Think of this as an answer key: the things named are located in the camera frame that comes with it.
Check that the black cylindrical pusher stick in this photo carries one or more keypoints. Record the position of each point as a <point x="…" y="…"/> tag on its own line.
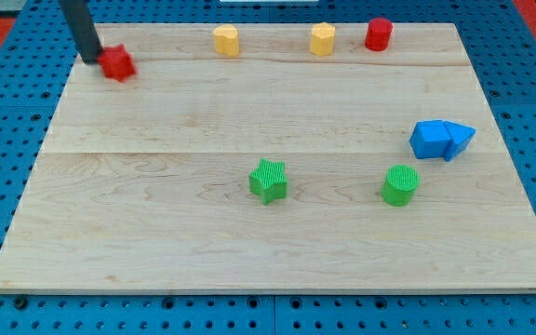
<point x="82" y="28"/>

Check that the red star block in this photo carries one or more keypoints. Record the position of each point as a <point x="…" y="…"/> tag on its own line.
<point x="116" y="63"/>

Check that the green star block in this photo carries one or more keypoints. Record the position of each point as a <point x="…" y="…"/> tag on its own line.
<point x="268" y="181"/>

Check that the yellow heart block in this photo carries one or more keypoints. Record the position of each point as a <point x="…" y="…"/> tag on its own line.
<point x="226" y="40"/>

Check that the yellow hexagon block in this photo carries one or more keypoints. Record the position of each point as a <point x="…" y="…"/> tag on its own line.
<point x="322" y="39"/>

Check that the light wooden board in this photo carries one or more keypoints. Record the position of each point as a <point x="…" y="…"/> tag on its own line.
<point x="141" y="187"/>

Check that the red cylinder block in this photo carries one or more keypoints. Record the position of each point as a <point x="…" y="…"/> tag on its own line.
<point x="378" y="34"/>

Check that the green cylinder block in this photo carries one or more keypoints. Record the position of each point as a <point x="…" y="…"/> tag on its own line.
<point x="400" y="184"/>

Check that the blue cube block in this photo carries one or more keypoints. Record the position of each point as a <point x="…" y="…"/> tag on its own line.
<point x="429" y="139"/>

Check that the blue triangle block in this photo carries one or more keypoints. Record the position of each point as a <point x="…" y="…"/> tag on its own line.
<point x="460" y="137"/>

